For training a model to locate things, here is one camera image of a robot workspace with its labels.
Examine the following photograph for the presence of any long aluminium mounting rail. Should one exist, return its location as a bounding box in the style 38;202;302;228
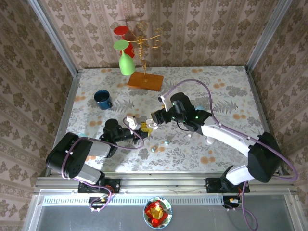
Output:
33;172;298;195

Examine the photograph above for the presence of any aluminium frame post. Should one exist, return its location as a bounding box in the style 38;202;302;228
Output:
245;0;294;72
27;0;80;77

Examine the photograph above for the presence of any red plastic wine glass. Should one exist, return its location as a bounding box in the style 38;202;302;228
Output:
113;25;135;59

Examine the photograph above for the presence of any white square earbud case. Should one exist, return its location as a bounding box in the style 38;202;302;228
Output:
145;119;159;131

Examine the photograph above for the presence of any gold wire rack wooden base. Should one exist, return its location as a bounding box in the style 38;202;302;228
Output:
125;21;165;92

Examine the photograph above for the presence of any floral patterned table cover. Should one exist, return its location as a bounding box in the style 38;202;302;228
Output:
56;66;281;173

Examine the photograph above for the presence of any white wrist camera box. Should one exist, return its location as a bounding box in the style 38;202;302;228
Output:
157;94;172;109
126;115;142;130

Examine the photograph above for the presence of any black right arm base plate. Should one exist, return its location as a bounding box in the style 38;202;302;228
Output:
205;178;250;193

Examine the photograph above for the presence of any patterned ceramic bowl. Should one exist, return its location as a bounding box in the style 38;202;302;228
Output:
143;196;173;229

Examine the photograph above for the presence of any gold foil candy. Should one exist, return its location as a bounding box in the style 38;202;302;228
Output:
149;206;165;218

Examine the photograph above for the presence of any aluminium side rail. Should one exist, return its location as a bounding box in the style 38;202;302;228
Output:
44;69;81;178
244;66;289;176

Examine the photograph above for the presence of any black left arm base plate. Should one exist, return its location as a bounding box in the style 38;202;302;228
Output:
78;178;121;194

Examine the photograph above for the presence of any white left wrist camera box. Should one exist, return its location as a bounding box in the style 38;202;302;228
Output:
126;115;142;130

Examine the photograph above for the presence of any white slotted cable tray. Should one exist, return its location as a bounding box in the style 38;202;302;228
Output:
42;196;223;205

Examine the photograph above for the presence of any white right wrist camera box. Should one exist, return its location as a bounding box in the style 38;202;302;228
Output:
157;94;172;109

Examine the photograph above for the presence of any red foil candy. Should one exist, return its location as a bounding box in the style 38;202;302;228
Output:
145;201;168;227

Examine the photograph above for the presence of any thin black right gripper cable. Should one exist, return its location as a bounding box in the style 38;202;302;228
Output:
177;120;191;132

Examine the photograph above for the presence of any grey metal panel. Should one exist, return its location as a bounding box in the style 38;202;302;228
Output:
36;204;296;231

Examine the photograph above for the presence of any dark blue enamel mug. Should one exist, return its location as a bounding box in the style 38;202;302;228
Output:
93;90;113;111

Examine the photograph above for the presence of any green plastic wine glass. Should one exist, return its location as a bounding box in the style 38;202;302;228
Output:
113;39;137;77

